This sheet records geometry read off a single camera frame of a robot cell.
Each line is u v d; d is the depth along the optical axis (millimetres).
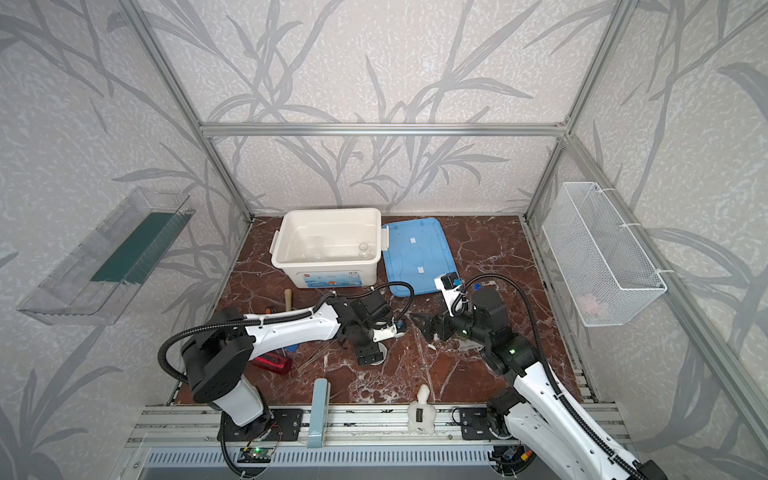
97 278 632
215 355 444
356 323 629
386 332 753
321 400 755
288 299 961
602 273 603
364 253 1031
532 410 610
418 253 1083
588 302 722
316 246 1104
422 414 721
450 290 632
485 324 568
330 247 1089
